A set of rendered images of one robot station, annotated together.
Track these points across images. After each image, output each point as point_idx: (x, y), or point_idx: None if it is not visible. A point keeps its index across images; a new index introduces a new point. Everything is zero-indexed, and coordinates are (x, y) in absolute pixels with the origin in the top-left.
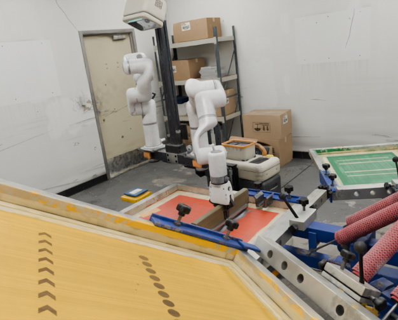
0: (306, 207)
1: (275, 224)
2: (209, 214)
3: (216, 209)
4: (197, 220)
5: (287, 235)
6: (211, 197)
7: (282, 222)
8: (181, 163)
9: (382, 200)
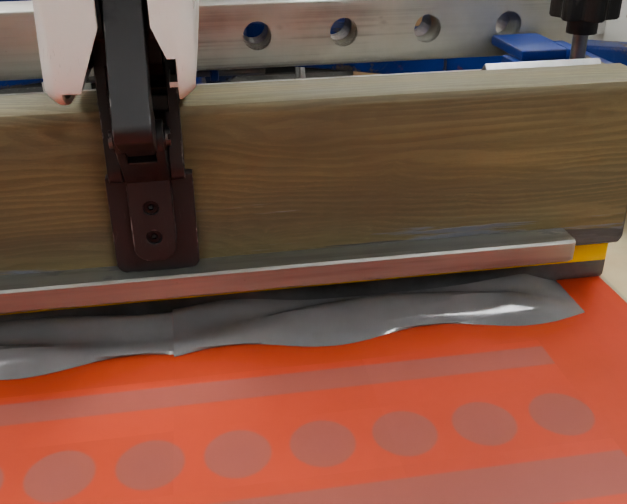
0: None
1: None
2: (404, 75)
3: (282, 81)
4: (578, 71)
5: (245, 37)
6: (196, 18)
7: (205, 1)
8: None
9: None
